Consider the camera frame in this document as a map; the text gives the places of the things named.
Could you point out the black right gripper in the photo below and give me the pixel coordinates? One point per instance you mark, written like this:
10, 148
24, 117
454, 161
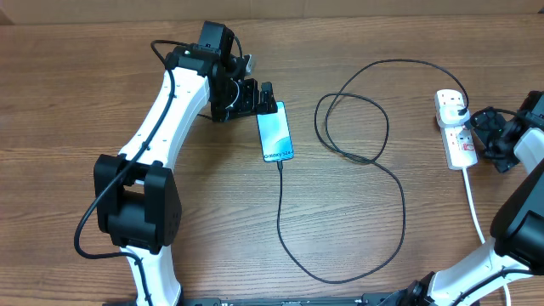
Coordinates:
505, 160

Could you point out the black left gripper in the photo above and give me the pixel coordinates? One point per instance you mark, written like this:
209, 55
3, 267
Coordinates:
249, 104

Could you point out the blue Samsung smartphone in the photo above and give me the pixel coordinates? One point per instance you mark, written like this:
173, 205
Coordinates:
275, 136

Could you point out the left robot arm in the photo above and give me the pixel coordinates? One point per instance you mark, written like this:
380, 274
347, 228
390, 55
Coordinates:
137, 201

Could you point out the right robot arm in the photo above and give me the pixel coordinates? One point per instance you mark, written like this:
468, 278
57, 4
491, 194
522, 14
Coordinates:
514, 249

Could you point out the white charger plug adapter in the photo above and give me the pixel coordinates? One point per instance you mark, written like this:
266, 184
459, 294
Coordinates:
449, 116

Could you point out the white power strip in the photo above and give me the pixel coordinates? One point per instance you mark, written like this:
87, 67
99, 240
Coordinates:
458, 141

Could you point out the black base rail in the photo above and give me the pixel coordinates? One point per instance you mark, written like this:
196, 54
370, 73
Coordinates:
368, 299

